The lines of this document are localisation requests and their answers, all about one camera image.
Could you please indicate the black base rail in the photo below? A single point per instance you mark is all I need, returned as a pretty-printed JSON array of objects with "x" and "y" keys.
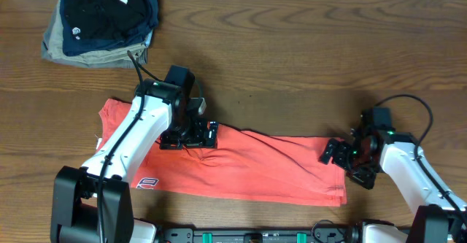
[{"x": 320, "y": 233}]

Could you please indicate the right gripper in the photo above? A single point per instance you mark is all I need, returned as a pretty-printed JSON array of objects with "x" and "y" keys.
[{"x": 366, "y": 180}]

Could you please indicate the red t-shirt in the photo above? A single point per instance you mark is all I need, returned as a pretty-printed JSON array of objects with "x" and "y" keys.
[{"x": 250, "y": 166}]

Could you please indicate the black folded shirt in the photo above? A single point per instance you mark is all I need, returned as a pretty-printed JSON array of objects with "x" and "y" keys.
[{"x": 103, "y": 19}]

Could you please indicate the navy folded shirt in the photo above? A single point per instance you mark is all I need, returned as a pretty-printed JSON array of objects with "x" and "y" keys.
[{"x": 73, "y": 47}]

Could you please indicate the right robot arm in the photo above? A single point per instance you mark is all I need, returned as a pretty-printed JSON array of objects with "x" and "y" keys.
[{"x": 439, "y": 214}]

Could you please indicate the grey folded shirt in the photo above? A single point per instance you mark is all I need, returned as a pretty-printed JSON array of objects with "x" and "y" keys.
[{"x": 114, "y": 64}]

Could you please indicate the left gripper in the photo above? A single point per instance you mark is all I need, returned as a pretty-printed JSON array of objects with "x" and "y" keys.
[{"x": 199, "y": 139}]

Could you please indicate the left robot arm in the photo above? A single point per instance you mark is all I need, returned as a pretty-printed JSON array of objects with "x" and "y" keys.
[{"x": 93, "y": 203}]

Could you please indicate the beige folded shirt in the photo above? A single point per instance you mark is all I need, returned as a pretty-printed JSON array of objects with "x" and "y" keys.
[{"x": 52, "y": 46}]

